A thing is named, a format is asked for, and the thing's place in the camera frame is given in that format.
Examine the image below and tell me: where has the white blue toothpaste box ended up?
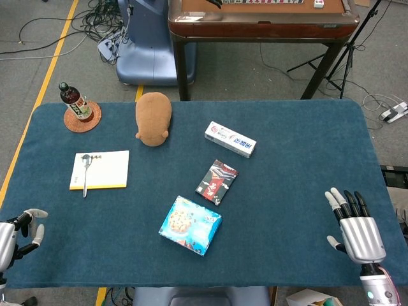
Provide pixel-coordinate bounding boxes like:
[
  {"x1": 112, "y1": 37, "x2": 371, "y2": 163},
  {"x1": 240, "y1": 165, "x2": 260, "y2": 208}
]
[{"x1": 204, "y1": 120, "x2": 258, "y2": 159}]

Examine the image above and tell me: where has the brown plush capybara toy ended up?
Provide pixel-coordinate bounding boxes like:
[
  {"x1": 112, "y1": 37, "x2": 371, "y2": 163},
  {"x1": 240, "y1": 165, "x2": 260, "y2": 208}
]
[{"x1": 135, "y1": 92, "x2": 173, "y2": 147}]

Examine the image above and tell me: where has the open cardboard box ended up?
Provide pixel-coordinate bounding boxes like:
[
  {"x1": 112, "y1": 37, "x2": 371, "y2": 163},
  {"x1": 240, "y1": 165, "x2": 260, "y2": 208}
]
[{"x1": 285, "y1": 288, "x2": 344, "y2": 306}]

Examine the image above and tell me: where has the blue grey robot torso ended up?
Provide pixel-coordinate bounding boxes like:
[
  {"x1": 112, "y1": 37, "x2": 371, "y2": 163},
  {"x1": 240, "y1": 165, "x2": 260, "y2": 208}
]
[{"x1": 132, "y1": 286, "x2": 272, "y2": 306}]

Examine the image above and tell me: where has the black tripod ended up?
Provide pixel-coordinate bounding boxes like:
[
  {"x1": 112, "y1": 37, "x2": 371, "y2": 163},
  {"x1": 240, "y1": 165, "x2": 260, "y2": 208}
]
[{"x1": 286, "y1": 0, "x2": 383, "y2": 99}]

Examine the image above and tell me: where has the red tea bottle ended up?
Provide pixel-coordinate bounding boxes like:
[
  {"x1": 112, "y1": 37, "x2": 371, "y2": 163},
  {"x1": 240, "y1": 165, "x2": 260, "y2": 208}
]
[{"x1": 58, "y1": 82, "x2": 95, "y2": 123}]

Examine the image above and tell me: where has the white power strip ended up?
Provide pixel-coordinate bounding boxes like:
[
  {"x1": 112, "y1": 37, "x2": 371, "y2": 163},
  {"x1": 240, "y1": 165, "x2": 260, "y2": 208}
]
[{"x1": 378, "y1": 101, "x2": 408, "y2": 124}]

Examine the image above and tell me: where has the metal spoon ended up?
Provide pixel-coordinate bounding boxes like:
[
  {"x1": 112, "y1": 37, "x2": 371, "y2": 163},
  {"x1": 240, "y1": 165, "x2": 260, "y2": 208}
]
[{"x1": 81, "y1": 154, "x2": 93, "y2": 198}]

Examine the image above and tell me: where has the black red snack packet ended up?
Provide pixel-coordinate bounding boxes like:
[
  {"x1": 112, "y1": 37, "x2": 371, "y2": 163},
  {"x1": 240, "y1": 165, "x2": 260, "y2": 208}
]
[{"x1": 194, "y1": 159, "x2": 240, "y2": 207}]

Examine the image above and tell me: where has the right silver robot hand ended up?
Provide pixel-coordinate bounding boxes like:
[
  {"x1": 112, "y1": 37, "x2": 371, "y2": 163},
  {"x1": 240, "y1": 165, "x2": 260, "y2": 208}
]
[{"x1": 324, "y1": 187, "x2": 387, "y2": 265}]

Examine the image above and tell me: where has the black equipment block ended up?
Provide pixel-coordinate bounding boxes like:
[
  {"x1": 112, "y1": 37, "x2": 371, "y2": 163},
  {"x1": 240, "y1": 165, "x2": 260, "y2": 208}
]
[{"x1": 380, "y1": 164, "x2": 408, "y2": 189}]

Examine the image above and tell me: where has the blue cookie box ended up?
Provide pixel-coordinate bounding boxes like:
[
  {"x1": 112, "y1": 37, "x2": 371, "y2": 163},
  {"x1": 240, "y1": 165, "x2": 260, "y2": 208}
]
[{"x1": 158, "y1": 195, "x2": 222, "y2": 257}]

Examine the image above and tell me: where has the round woven coaster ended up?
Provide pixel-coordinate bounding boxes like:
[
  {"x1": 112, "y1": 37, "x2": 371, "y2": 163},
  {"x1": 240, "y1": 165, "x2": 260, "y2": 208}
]
[{"x1": 63, "y1": 99, "x2": 103, "y2": 133}]

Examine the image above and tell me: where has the blue felt table cover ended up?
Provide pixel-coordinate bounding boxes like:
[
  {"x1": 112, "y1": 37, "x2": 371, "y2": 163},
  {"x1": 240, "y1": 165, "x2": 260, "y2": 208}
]
[{"x1": 0, "y1": 99, "x2": 408, "y2": 289}]

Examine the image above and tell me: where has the standing mahjong tile row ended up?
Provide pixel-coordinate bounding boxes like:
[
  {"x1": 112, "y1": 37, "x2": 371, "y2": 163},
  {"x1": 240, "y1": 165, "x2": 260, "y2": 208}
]
[{"x1": 222, "y1": 0, "x2": 304, "y2": 5}]

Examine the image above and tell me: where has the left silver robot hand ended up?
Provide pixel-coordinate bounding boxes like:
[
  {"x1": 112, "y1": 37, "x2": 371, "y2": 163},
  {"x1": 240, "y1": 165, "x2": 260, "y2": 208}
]
[{"x1": 0, "y1": 208, "x2": 49, "y2": 272}]

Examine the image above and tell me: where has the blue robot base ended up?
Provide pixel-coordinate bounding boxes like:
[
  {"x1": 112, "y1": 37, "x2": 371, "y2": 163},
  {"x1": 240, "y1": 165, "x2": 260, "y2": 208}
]
[{"x1": 115, "y1": 0, "x2": 197, "y2": 87}]

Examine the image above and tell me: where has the black floor cable bundle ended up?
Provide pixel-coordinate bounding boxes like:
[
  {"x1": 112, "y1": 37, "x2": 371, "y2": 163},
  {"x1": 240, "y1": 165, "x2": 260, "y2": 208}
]
[{"x1": 0, "y1": 0, "x2": 128, "y2": 66}]

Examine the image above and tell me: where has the brown mahjong table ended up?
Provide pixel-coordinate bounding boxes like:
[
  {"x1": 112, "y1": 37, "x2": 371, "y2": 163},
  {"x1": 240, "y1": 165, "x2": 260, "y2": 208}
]
[{"x1": 168, "y1": 0, "x2": 360, "y2": 101}]

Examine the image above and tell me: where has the white notepad yellow edge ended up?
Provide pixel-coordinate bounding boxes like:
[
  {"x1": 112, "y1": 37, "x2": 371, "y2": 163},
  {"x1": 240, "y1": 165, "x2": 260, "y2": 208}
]
[{"x1": 69, "y1": 150, "x2": 130, "y2": 191}]

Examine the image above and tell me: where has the white floor cable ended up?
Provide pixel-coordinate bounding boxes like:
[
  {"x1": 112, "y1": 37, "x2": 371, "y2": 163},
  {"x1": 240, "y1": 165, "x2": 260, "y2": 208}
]
[{"x1": 361, "y1": 94, "x2": 402, "y2": 130}]

